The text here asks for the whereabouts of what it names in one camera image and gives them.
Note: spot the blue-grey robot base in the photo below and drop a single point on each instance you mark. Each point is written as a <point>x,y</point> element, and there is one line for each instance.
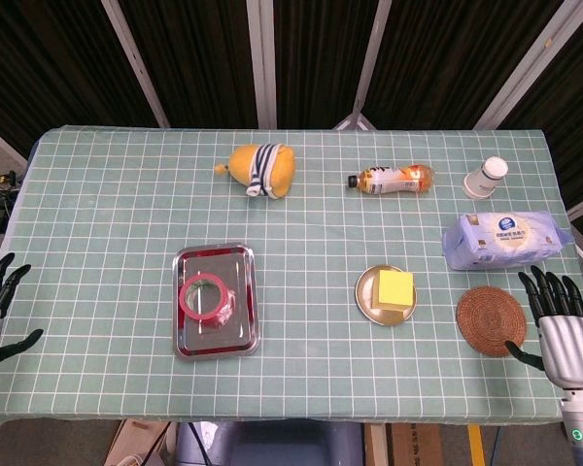
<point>282,444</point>

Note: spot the yellow plush toy striped shirt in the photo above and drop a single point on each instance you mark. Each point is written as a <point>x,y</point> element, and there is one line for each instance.
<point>282,170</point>

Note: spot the round steel plate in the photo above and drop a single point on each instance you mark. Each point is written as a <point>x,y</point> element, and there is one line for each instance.
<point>364,296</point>

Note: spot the brown woven round coaster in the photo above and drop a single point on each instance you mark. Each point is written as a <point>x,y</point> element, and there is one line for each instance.
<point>490,320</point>

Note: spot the cardboard box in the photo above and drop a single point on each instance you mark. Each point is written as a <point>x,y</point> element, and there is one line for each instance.
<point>413,444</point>
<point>136,444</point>

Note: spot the yellow sponge block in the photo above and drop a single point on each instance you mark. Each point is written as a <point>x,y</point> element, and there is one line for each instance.
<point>393,286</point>

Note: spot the lavender tissue pack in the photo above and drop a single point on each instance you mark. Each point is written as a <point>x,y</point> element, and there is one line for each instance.
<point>505,240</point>

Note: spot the green checkered tablecloth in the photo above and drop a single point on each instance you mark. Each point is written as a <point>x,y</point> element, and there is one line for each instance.
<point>102,218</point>

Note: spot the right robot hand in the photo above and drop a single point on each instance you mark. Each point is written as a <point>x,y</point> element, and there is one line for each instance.
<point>568,344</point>

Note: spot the orange drink bottle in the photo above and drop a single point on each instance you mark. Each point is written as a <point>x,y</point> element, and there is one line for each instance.
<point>393,179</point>

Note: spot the white paper cup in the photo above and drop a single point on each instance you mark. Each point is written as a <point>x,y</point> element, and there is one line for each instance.
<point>483,182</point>

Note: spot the rectangular steel tray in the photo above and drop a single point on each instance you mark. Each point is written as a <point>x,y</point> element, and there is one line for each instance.
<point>214,342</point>

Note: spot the red tape roll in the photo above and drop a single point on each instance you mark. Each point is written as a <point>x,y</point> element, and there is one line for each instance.
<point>226,313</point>

